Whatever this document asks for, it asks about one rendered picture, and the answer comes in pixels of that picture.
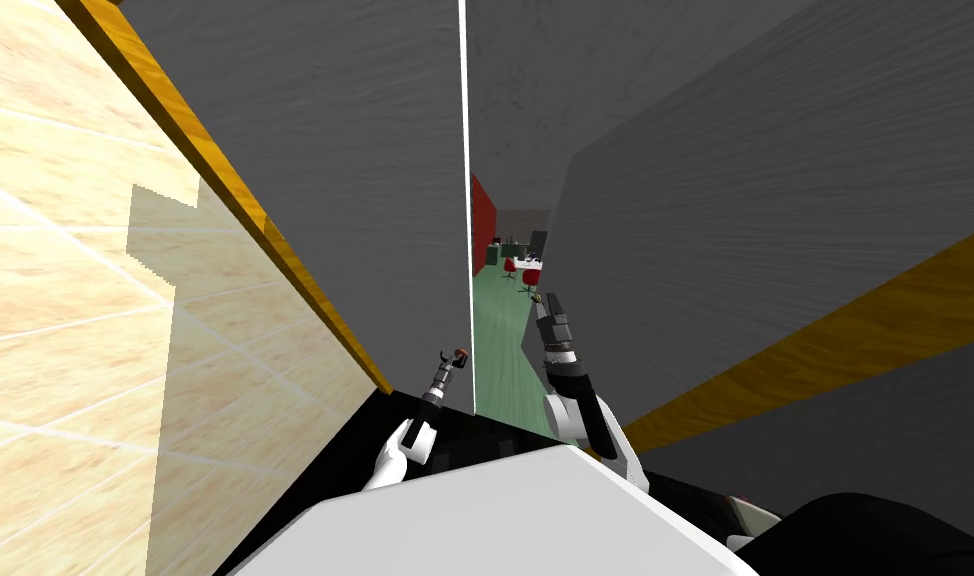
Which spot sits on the white table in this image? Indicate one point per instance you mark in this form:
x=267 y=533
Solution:
x=528 y=262

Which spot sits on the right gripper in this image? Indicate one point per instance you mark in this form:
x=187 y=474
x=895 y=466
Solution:
x=556 y=334

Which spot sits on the green cabinet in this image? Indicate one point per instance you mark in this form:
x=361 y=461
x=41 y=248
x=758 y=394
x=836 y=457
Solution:
x=493 y=254

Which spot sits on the white door leaf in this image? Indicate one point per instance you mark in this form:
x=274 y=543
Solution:
x=466 y=200

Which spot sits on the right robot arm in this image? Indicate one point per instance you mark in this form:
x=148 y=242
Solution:
x=587 y=412

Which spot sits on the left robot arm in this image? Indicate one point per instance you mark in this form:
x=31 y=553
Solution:
x=416 y=436

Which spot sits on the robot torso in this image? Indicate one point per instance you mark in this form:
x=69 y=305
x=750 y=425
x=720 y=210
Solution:
x=495 y=520

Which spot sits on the red chair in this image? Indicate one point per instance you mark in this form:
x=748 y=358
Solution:
x=509 y=267
x=530 y=279

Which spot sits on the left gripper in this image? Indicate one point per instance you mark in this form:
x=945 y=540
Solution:
x=445 y=376

